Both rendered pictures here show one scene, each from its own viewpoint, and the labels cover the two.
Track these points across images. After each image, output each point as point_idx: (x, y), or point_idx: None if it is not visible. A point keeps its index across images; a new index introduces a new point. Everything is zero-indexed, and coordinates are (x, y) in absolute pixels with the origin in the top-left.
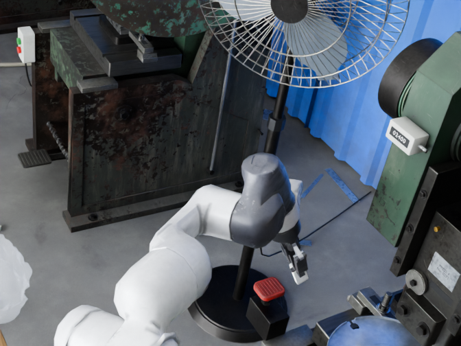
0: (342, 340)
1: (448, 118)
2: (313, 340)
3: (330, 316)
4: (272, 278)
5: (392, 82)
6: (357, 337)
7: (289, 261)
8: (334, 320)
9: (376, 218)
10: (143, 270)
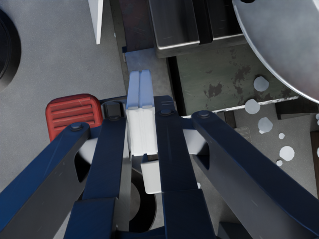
0: (277, 40)
1: None
2: (164, 57)
3: (151, 14)
4: (51, 112)
5: None
6: (278, 1)
7: (131, 157)
8: (163, 11)
9: None
10: None
